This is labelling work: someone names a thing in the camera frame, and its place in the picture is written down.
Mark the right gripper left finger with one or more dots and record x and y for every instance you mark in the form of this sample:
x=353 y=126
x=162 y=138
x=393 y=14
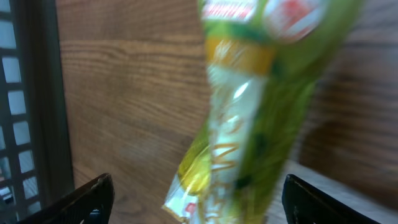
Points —
x=90 y=203

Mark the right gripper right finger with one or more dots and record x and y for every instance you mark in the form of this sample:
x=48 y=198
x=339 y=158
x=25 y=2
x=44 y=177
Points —
x=305 y=204

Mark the green snack packet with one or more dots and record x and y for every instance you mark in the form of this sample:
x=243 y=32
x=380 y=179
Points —
x=263 y=60

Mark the grey plastic mesh basket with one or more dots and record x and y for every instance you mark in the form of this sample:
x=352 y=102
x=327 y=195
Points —
x=36 y=162

